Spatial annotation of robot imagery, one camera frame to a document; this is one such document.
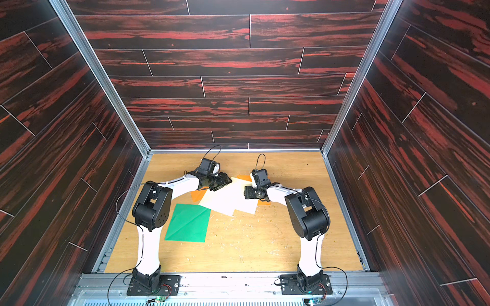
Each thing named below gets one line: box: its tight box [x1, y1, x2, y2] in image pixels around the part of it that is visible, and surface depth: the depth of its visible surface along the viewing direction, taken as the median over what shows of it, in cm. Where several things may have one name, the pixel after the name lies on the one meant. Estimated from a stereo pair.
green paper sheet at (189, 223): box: [164, 204, 212, 243], surface depth 92 cm
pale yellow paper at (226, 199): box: [198, 177, 250, 217], surface depth 100 cm
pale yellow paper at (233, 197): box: [222, 176, 258, 217], surface depth 98 cm
